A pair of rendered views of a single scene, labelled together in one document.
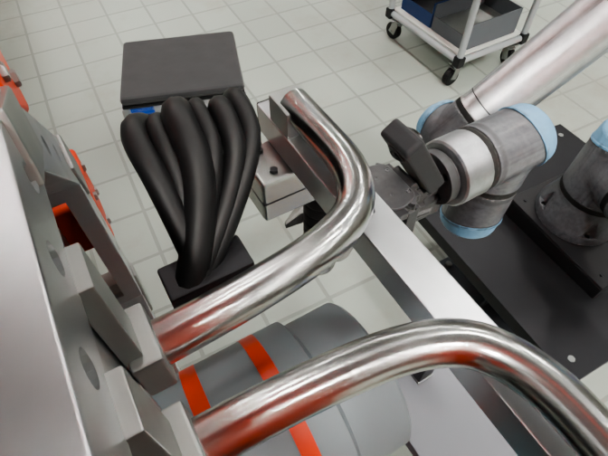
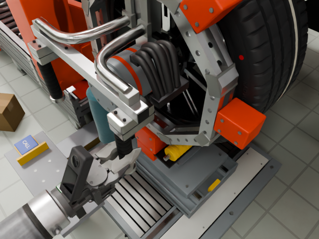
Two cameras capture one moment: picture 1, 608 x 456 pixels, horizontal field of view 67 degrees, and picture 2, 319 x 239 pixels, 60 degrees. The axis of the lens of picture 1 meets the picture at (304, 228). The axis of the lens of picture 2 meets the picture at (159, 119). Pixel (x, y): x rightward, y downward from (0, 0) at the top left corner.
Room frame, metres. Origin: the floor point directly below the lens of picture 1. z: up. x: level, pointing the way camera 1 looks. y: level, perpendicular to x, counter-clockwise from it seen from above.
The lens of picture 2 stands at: (0.68, -0.02, 1.38)
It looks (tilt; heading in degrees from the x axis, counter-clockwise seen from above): 51 degrees down; 166
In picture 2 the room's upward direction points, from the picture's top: straight up
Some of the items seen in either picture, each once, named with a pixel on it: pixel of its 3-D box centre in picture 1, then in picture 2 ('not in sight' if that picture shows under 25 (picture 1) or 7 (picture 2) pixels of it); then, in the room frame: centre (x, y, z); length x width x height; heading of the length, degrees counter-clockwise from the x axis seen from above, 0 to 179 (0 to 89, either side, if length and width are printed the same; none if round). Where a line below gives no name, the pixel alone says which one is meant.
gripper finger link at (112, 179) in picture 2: not in sight; (111, 173); (0.37, -0.06, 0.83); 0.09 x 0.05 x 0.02; 112
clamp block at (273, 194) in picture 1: (294, 168); (131, 116); (0.30, 0.01, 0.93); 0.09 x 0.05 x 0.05; 120
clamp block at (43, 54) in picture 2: not in sight; (49, 47); (0.01, -0.16, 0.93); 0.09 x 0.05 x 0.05; 120
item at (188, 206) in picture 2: not in sight; (177, 158); (-0.03, 0.25, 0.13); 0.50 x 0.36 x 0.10; 30
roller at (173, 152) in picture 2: not in sight; (192, 136); (0.11, 0.25, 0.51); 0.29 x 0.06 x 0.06; 120
